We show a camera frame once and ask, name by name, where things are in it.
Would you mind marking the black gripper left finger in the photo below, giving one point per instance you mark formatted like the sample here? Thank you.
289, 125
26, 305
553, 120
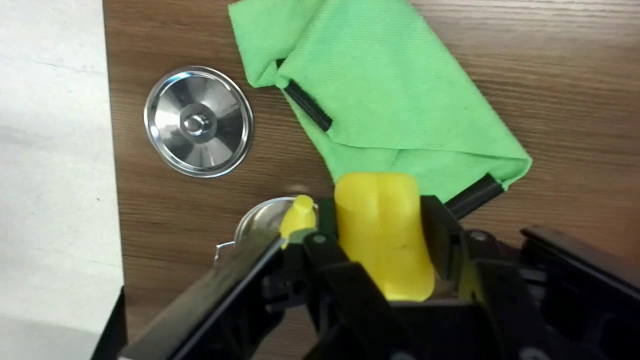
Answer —
333, 293

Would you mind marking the yellow toy pepper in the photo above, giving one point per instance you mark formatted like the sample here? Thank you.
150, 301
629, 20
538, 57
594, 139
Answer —
381, 232

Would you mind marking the small metal bowl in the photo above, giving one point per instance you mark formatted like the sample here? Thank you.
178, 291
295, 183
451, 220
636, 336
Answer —
257, 220

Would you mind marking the green cloth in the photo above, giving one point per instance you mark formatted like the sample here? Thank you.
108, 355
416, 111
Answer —
386, 80

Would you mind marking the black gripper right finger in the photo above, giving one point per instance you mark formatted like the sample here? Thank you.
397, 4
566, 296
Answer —
486, 301

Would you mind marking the silver metal lid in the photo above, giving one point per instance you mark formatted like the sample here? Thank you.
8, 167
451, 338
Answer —
198, 123

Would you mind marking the yellow banana toy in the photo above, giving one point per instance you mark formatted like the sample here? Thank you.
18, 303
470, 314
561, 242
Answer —
299, 215

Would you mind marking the black marker pen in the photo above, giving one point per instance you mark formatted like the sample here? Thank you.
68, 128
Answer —
309, 106

